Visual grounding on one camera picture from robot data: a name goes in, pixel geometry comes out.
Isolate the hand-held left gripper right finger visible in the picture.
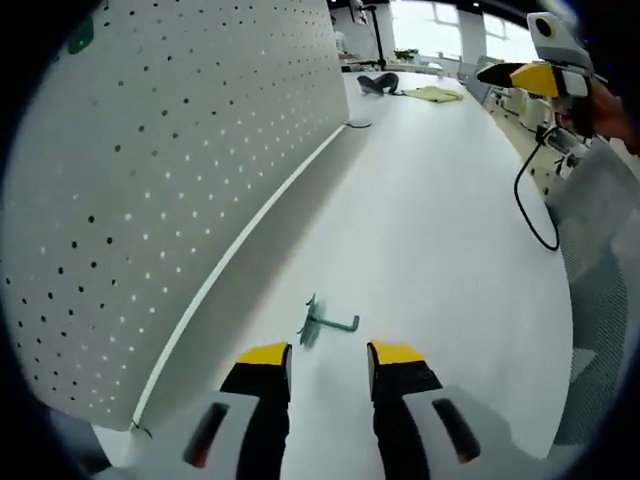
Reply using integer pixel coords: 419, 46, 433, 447
366, 339, 549, 480

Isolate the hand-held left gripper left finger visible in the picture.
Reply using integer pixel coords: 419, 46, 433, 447
107, 342, 294, 480

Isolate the green hook assembly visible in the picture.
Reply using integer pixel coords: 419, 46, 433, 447
297, 293, 362, 349
66, 14, 97, 56

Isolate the white perforated mounting plate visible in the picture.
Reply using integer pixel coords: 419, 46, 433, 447
0, 0, 350, 432

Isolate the person's right hand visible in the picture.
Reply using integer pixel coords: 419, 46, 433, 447
573, 81, 630, 141

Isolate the yellow-green cloth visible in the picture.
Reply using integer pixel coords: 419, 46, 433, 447
401, 85, 466, 105

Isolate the dark grey cloth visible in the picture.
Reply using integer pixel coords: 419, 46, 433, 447
356, 71, 402, 98

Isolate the black tripod stand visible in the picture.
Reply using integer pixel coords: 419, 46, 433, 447
356, 3, 389, 72

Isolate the white mesh office chair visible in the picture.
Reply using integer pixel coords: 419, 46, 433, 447
543, 138, 640, 447

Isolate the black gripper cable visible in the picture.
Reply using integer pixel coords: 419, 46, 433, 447
514, 124, 562, 253

